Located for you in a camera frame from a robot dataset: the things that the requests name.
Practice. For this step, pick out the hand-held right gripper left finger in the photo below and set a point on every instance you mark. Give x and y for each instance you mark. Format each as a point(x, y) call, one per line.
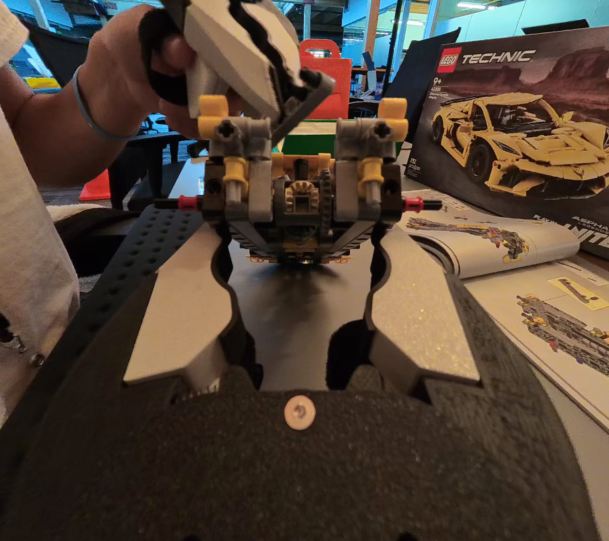
point(185, 312)

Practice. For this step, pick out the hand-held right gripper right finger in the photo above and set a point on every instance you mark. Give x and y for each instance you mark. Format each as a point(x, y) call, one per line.
point(418, 322)

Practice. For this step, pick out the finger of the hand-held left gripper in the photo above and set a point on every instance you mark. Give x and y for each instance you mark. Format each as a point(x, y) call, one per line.
point(276, 37)
point(223, 41)

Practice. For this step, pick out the partly built toy car model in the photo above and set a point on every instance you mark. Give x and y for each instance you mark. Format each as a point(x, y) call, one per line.
point(299, 179)

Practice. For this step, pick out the person's left forearm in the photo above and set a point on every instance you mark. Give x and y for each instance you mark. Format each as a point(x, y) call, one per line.
point(43, 132)

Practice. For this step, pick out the grey desk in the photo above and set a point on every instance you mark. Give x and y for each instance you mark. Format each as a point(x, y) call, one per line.
point(295, 336)

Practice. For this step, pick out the person's left hand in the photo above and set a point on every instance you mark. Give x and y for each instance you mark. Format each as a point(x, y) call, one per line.
point(114, 75)

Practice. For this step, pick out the orange fabric bag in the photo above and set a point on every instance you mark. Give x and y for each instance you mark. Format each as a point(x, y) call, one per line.
point(328, 75)

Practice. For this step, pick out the black dimpled armrest pad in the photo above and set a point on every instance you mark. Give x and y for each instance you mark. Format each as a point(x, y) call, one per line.
point(142, 241)

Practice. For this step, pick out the green plastic bin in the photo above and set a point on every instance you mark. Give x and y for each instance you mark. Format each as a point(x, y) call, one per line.
point(304, 141)

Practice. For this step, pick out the open instruction booklet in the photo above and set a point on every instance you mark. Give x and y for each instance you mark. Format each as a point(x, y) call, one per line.
point(547, 312)

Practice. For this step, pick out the dark angled board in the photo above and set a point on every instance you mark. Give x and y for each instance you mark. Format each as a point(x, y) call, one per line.
point(423, 70)

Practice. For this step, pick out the orange traffic cone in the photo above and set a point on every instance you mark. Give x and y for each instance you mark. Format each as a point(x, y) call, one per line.
point(97, 189)

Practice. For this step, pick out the light blue wristband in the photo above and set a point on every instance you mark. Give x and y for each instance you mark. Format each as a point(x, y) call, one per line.
point(88, 115)

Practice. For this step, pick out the toy car set box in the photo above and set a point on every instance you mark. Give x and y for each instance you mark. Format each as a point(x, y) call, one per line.
point(523, 132)

